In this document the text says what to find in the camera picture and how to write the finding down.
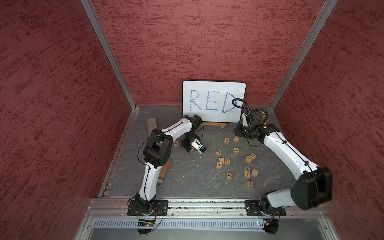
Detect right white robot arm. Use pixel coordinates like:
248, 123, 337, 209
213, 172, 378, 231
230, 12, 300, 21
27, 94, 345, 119
234, 124, 333, 216

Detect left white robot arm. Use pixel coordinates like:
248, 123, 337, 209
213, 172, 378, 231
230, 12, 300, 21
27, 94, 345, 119
135, 115, 207, 215

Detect wooden block letter L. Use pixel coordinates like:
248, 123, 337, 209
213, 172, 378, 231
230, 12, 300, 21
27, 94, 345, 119
215, 150, 222, 157

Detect wooden block letter T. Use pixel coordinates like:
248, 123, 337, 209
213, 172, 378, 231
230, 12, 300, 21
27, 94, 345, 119
244, 166, 251, 179

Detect wooden block letter i front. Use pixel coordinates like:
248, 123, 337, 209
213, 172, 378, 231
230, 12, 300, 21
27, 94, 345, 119
246, 180, 254, 188

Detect pens in cup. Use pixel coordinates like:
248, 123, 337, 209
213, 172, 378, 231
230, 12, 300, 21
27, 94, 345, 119
260, 111, 268, 120

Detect wooden board stand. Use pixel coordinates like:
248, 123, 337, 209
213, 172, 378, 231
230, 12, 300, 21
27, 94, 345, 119
203, 122, 227, 129

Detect brown plaid pencil case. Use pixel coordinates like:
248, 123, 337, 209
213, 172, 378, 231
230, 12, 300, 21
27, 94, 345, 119
157, 159, 171, 185

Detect grey rectangular eraser block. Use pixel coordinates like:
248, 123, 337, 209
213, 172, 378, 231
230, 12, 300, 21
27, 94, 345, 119
147, 118, 158, 136

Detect wooden block right of T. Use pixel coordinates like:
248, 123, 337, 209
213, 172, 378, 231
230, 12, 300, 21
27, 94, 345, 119
251, 169, 259, 177

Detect white dry-erase board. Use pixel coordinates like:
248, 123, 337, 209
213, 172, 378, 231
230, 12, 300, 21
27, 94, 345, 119
182, 80, 247, 123

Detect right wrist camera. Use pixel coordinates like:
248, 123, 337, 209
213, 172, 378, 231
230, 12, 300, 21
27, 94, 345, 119
242, 109, 266, 127

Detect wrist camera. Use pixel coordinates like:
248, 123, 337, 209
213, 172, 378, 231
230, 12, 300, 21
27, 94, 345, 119
191, 138, 207, 154
242, 109, 266, 127

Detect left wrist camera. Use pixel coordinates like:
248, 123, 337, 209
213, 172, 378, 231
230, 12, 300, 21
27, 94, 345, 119
191, 138, 207, 154

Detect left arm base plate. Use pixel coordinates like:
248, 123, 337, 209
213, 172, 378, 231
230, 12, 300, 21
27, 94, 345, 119
127, 200, 169, 217

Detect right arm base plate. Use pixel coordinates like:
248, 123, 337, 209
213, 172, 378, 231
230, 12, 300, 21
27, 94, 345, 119
244, 200, 287, 218

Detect aluminium front rail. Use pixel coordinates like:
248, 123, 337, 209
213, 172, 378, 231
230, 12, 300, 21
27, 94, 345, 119
85, 198, 330, 219

